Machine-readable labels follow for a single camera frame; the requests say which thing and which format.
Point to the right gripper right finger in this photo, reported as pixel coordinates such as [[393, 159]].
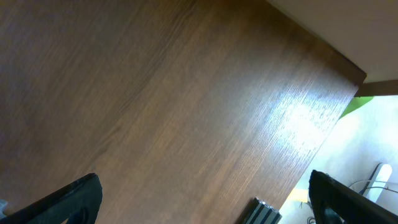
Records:
[[333, 202]]

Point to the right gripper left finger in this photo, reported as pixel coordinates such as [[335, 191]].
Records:
[[77, 202]]

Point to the white power strip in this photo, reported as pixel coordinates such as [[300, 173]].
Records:
[[377, 182]]

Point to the green object on floor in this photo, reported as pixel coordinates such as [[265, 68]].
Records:
[[356, 103]]

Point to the aluminium extrusion rail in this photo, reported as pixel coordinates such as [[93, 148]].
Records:
[[259, 212]]

